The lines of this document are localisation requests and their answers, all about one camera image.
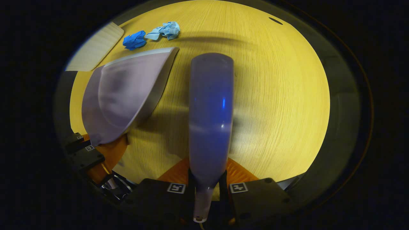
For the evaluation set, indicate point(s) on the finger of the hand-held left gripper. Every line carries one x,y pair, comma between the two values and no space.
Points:
74,140
86,158

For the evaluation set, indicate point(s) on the light blue paper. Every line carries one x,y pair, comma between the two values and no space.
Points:
167,30

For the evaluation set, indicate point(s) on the dark blue paper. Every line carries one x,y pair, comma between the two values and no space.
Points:
134,40

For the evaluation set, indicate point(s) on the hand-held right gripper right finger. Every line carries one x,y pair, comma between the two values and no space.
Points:
255,198

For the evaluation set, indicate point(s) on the lilac dustpan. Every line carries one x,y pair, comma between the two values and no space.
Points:
124,92

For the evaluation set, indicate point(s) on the wooden desktop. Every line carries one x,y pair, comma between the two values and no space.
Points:
271,95

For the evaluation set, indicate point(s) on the white ribbed garbage bin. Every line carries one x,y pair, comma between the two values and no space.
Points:
96,48

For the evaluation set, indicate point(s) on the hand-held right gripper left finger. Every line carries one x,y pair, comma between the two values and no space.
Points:
153,195

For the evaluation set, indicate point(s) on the small lilac broom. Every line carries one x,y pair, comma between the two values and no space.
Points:
211,111

